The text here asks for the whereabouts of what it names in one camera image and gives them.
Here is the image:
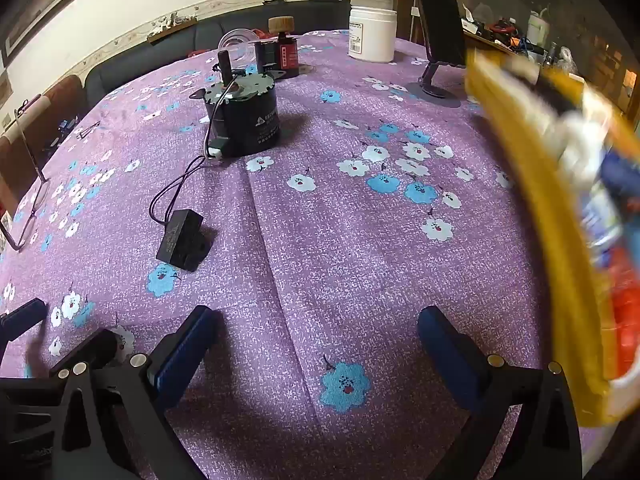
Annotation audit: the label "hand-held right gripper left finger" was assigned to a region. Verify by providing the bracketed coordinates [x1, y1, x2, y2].
[59, 305, 220, 480]

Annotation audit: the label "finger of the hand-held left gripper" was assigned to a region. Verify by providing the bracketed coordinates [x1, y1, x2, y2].
[0, 298, 47, 344]
[50, 330, 123, 379]

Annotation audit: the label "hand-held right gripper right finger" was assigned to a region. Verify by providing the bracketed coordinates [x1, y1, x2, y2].
[418, 306, 584, 480]

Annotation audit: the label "yellow-rimmed storage box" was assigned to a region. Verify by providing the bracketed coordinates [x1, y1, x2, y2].
[465, 50, 640, 427]

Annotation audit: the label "black capacitor box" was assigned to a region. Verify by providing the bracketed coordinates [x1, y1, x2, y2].
[155, 209, 205, 273]

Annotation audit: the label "purple floral tablecloth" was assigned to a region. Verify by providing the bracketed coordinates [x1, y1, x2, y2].
[0, 30, 608, 480]

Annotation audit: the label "eyeglasses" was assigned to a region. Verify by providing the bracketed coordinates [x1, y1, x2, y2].
[0, 107, 51, 252]

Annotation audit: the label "pale rolled tube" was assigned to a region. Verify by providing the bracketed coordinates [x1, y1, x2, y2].
[0, 94, 52, 142]

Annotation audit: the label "brown chair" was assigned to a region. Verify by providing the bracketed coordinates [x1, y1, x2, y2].
[0, 75, 84, 211]

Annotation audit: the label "black cylindrical motor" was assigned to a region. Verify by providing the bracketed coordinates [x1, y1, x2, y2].
[190, 50, 282, 157]

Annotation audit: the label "grey phone stand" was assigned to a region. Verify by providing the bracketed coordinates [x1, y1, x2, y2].
[406, 60, 462, 109]

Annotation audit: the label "dark sofa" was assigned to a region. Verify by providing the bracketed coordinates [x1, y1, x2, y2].
[84, 0, 352, 106]

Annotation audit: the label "black device with wooden knob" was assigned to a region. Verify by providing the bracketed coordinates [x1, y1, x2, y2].
[254, 16, 316, 81]

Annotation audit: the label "clear plastic cup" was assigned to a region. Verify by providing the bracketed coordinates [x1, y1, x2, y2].
[218, 29, 261, 74]

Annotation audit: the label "wooden brick-pattern counter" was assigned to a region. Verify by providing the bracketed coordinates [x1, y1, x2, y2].
[462, 20, 640, 127]

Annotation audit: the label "cardboard tray with trinkets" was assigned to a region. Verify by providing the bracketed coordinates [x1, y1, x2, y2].
[147, 12, 199, 44]

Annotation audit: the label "white plastic jar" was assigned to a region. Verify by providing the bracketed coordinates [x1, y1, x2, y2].
[347, 6, 398, 63]

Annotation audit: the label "clutter of tools and bottles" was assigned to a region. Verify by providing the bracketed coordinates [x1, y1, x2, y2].
[462, 2, 576, 68]

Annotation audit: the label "white plastic bottle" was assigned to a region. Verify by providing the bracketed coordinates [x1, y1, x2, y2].
[527, 10, 551, 46]

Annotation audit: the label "black phone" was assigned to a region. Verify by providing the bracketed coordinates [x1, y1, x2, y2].
[406, 0, 469, 69]

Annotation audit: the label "black motor cable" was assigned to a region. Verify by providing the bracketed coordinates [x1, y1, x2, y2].
[149, 82, 236, 225]

